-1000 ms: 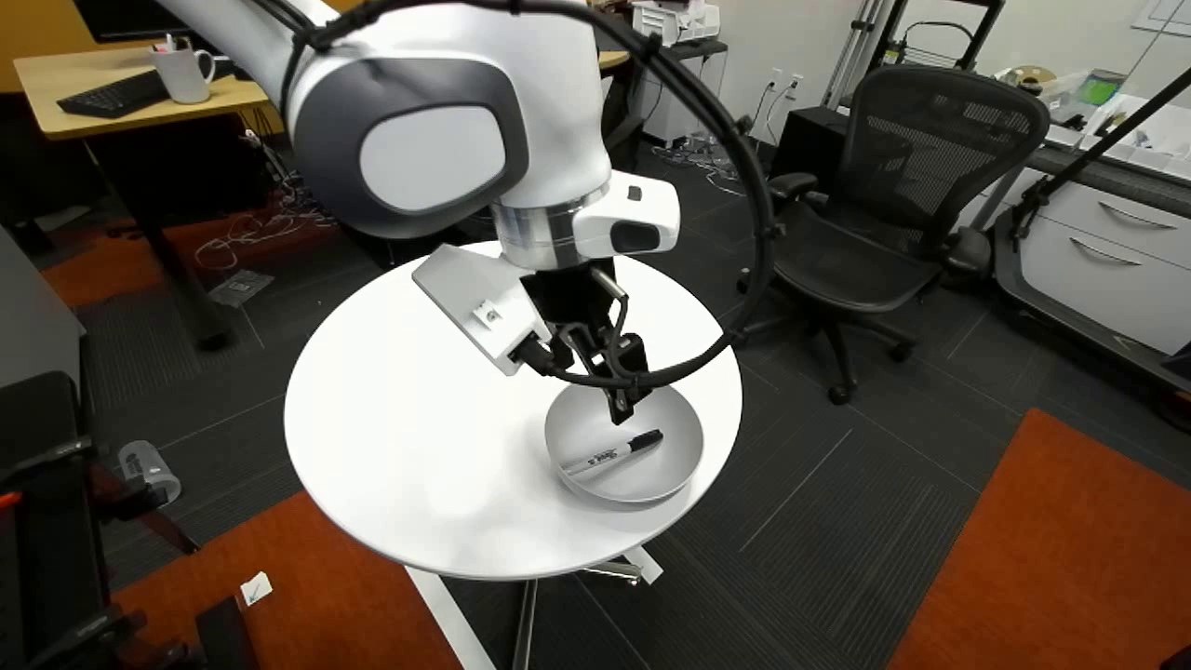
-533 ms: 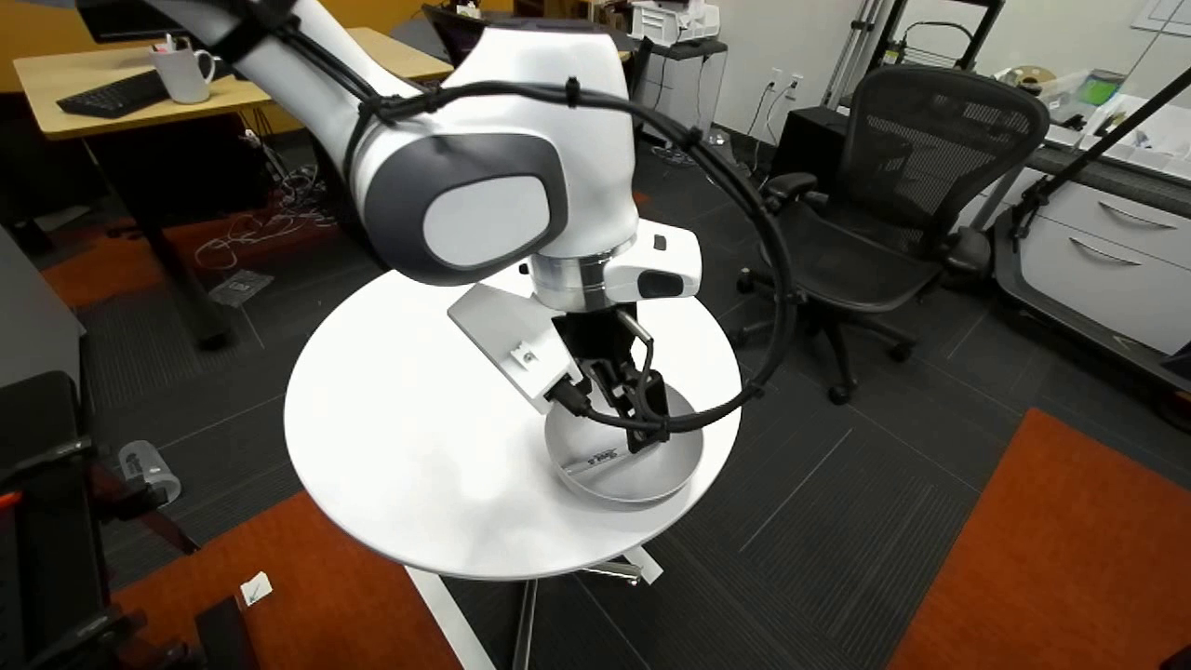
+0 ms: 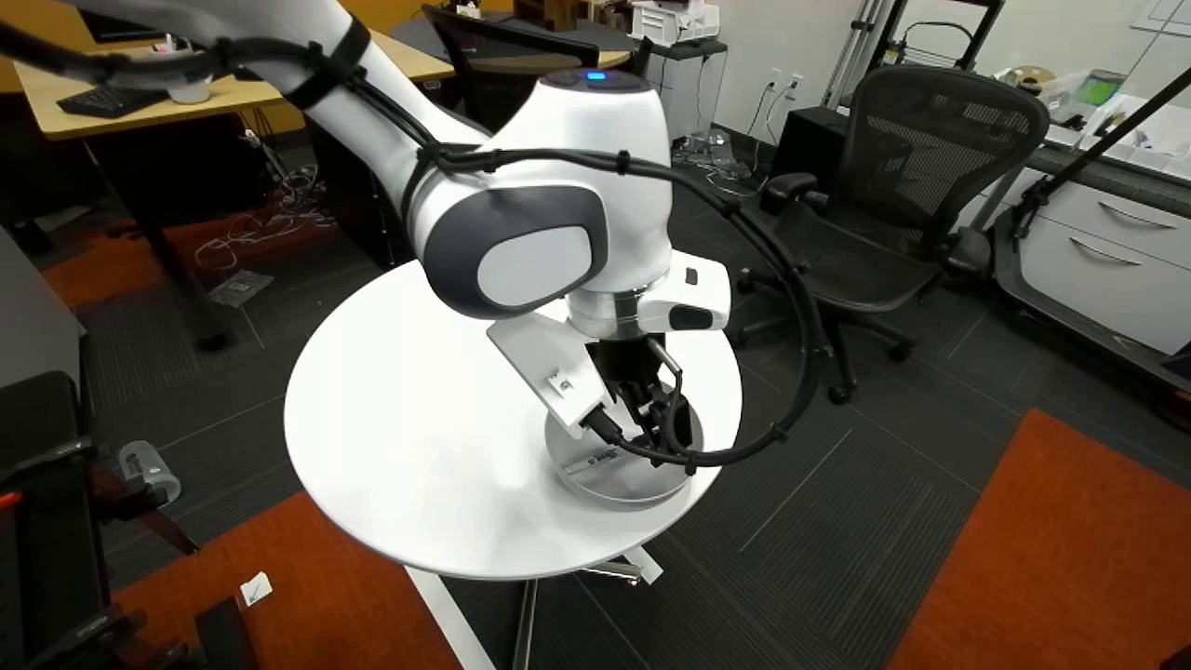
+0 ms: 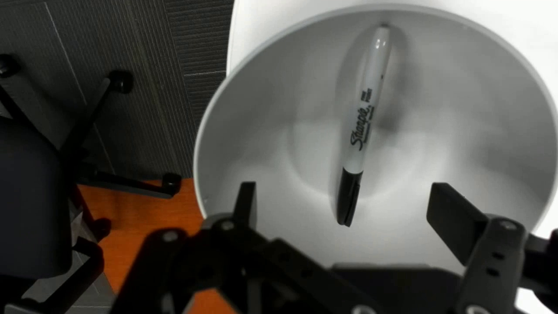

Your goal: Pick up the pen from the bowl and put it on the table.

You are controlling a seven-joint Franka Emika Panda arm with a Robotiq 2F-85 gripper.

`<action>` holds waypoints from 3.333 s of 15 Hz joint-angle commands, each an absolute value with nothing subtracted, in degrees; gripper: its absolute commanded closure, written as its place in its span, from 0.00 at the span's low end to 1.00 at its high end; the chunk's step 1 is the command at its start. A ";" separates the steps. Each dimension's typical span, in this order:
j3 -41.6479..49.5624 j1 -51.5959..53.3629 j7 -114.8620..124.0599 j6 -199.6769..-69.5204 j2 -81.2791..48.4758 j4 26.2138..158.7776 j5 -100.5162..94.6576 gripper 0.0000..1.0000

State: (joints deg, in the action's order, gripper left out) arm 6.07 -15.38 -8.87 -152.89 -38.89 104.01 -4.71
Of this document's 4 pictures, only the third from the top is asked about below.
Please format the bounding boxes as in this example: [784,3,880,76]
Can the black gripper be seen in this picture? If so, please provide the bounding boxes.
[583,333,689,456]

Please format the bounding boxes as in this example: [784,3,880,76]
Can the clear glass bowl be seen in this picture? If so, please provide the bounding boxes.
[544,391,706,509]

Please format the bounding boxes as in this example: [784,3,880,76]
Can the metal table base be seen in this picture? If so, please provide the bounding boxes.
[406,543,670,670]

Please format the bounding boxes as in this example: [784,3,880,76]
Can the black mesh office chair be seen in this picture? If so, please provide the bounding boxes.
[730,65,1052,410]

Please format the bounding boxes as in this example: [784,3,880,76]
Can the black padded chair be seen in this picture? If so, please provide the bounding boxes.
[425,0,587,135]

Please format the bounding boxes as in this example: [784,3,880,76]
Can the small white paper scrap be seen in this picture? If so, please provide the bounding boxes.
[234,571,281,612]

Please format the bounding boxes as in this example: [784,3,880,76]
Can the white drawer cabinet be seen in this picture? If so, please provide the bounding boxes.
[1014,146,1191,364]

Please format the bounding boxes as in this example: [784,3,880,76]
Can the wooden desk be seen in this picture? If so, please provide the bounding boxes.
[0,0,458,141]

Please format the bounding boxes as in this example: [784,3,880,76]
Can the black equipment rack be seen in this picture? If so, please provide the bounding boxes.
[0,370,134,670]

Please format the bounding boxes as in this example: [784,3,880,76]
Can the black keyboard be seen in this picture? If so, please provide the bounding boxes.
[51,84,174,122]

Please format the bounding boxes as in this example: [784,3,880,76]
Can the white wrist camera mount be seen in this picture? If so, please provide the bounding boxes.
[485,250,736,439]

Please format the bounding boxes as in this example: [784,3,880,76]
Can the tangled floor cables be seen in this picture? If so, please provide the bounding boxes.
[183,207,342,281]

